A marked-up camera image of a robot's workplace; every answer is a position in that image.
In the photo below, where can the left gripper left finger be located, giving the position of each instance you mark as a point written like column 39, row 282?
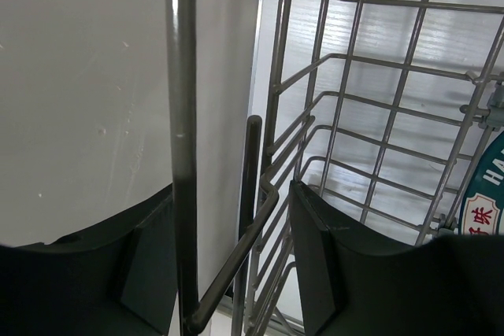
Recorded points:
column 117, row 277

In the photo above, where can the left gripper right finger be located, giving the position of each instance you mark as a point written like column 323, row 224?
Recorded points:
column 353, row 280

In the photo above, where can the white plate green rim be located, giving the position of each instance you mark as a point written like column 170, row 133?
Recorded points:
column 482, row 206

